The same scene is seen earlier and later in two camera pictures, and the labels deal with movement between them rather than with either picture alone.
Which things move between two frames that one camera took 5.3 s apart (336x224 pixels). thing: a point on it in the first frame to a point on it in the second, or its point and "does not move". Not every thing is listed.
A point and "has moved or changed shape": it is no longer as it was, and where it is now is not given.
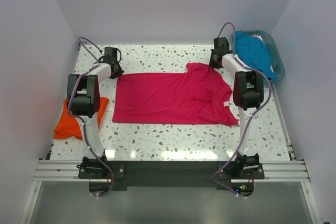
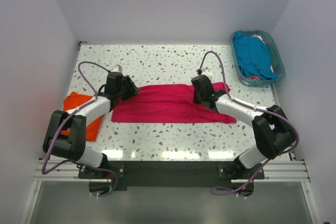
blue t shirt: (252, 52) does not move
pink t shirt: (199, 96) has moved or changed shape
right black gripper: (211, 63) to (195, 98)
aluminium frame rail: (275, 171) does not move
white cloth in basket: (260, 37) does not move
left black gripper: (119, 72) to (133, 90)
